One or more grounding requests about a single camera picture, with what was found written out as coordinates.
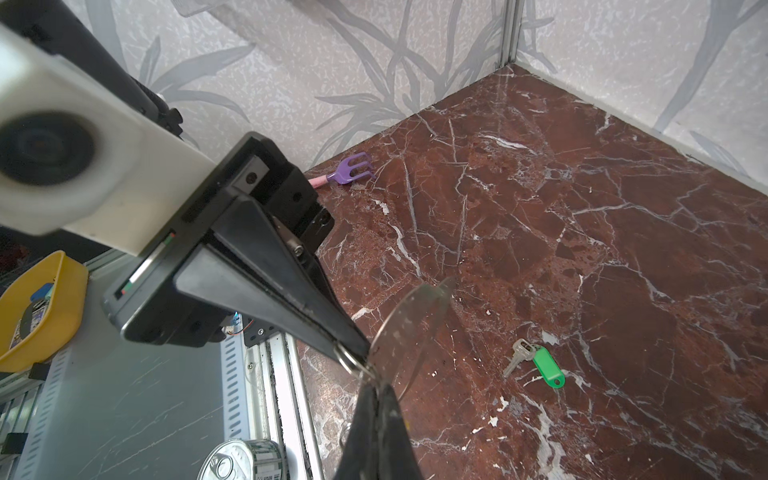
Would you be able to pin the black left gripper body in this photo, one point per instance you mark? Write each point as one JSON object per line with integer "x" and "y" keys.
{"x": 144, "y": 304}

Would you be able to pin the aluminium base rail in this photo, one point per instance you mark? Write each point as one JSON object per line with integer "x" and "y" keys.
{"x": 114, "y": 409}

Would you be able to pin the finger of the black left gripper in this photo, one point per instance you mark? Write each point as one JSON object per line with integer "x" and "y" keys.
{"x": 297, "y": 308}
{"x": 250, "y": 234}

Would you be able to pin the yellow plastic bin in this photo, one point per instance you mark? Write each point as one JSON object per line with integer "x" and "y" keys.
{"x": 41, "y": 311}

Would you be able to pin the round silver tin lid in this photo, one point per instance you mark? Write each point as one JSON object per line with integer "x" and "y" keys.
{"x": 244, "y": 460}

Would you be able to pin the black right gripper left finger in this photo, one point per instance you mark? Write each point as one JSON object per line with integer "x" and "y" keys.
{"x": 360, "y": 454}

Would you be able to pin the key with green tag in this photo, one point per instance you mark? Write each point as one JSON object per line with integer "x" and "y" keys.
{"x": 524, "y": 351}

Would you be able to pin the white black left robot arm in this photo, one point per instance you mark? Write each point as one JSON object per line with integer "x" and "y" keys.
{"x": 55, "y": 29}

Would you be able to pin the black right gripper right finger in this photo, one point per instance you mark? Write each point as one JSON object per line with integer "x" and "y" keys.
{"x": 396, "y": 458}

